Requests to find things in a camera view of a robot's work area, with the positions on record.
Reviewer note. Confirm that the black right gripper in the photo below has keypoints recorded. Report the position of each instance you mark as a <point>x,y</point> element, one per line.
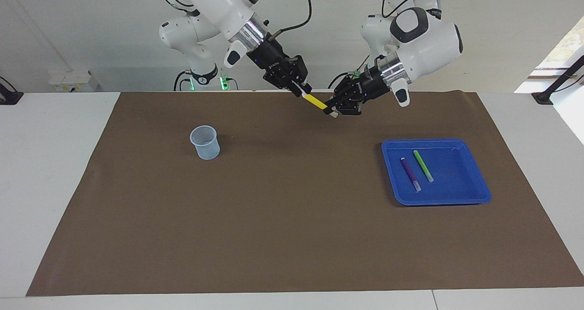
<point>271,64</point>

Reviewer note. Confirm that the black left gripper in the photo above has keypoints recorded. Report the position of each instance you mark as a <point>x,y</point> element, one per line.
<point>372,85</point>

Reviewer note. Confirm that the yellow pen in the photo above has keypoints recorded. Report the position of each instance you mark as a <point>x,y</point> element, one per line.
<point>315,101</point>

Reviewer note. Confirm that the purple pen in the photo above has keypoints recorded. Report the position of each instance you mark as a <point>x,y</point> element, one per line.
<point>410,174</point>

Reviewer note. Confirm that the green pen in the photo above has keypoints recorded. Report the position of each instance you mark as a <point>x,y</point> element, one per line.
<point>423,165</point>

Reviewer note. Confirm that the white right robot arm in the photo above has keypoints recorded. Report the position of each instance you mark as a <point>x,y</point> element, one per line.
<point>219,0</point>

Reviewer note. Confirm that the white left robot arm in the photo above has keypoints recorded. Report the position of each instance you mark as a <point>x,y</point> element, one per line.
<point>429,41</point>

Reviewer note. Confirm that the clear plastic cup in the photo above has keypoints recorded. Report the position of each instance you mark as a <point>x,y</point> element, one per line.
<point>206,148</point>

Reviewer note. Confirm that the blue plastic tray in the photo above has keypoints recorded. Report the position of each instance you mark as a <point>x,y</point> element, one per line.
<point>456,178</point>

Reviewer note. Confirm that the brown table mat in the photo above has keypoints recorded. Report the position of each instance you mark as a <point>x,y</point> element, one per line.
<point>292,237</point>

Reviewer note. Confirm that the black clamp stand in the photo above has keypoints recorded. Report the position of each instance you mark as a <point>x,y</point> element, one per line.
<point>543,98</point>

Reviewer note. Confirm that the bright window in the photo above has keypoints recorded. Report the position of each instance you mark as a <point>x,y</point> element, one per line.
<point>572,45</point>

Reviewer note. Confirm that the white power socket box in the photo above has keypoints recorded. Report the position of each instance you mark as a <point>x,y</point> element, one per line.
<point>68,80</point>

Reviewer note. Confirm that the black table clamp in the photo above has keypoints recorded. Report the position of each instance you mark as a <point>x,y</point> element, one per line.
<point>9,96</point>

